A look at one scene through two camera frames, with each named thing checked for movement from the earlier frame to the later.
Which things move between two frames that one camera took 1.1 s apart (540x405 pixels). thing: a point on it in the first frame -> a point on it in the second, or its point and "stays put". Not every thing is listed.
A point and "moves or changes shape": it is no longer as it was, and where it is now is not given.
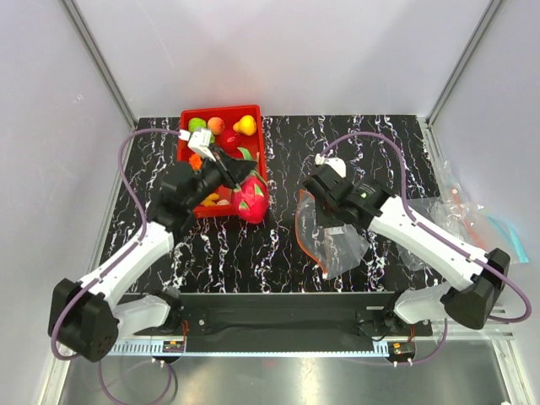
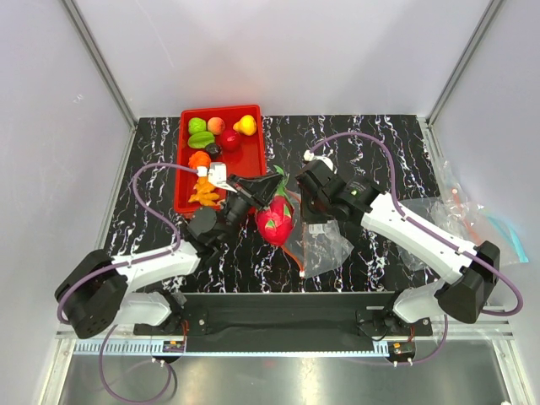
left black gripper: x=234 y=170 -> x=260 y=189
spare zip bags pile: x=452 y=207 stays put
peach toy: x=217 y=125 stays put
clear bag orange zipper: x=334 y=248 moves or changes shape
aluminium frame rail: x=288 y=317 stays put
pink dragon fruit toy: x=251 y=199 moves or changes shape
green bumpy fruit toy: x=197 y=123 stays put
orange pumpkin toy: x=196 y=161 stays put
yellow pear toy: x=246 y=125 stays put
